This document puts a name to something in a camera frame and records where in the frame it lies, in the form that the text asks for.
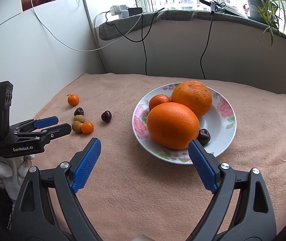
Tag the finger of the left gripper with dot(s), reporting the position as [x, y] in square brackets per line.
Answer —
[55, 130]
[31, 125]

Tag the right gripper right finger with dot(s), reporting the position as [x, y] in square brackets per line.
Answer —
[253, 218]

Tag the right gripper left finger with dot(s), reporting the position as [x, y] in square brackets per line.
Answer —
[34, 217]

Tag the brown kiwi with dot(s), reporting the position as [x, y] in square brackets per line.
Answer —
[77, 126]
[79, 118]

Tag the small stemmed mandarin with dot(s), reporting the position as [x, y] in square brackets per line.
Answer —
[72, 99]

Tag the small orange kumquat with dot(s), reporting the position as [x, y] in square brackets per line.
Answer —
[87, 128]

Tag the dark red cherry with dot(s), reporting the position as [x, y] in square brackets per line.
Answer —
[106, 116]

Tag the mandarin with stem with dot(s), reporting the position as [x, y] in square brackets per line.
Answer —
[157, 100]

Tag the left hand white glove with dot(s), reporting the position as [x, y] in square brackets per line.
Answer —
[13, 172]

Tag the floral white plate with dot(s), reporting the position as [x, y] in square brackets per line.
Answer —
[220, 121]

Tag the large orange front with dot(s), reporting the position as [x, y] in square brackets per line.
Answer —
[172, 125]

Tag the large orange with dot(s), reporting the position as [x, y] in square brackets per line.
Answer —
[172, 125]
[193, 94]

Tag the dark green sill cloth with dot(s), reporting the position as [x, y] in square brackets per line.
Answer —
[114, 29]

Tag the large orange rear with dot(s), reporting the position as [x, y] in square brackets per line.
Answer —
[193, 94]

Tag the white power strip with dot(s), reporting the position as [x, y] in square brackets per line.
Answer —
[119, 10]

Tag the black device on sill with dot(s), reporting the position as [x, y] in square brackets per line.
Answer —
[221, 7]

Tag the potted spider plant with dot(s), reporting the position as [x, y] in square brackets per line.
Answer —
[272, 13]

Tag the black camera box left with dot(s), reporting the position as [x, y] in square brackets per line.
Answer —
[6, 89]

